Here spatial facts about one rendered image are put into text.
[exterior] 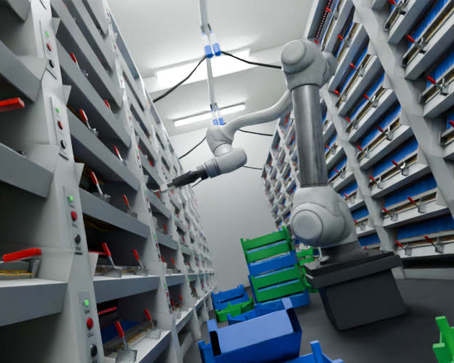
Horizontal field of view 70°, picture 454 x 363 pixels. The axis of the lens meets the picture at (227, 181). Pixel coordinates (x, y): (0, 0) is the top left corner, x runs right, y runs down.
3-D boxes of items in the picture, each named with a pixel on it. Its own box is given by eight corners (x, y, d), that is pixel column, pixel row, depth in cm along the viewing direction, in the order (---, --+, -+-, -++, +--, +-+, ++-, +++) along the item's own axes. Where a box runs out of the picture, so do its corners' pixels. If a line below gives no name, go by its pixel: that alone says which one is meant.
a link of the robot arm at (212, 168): (220, 177, 163) (210, 181, 162) (213, 161, 165) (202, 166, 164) (220, 171, 154) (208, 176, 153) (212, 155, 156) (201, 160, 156)
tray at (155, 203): (169, 219, 196) (172, 203, 198) (143, 196, 137) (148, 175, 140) (137, 215, 196) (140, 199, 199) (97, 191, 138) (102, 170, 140)
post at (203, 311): (209, 318, 254) (162, 123, 299) (208, 320, 245) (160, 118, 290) (184, 325, 253) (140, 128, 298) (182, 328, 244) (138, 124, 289)
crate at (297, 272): (303, 274, 213) (298, 261, 215) (300, 276, 194) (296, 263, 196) (259, 285, 220) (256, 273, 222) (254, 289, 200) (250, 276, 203)
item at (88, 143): (138, 191, 128) (144, 158, 132) (60, 124, 70) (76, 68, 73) (87, 186, 129) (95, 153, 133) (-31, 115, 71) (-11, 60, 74)
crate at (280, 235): (291, 238, 220) (287, 227, 222) (288, 237, 201) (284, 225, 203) (249, 250, 226) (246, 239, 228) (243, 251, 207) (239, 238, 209)
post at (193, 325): (201, 335, 187) (142, 80, 232) (199, 338, 178) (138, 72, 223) (167, 345, 186) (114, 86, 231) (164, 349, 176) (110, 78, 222)
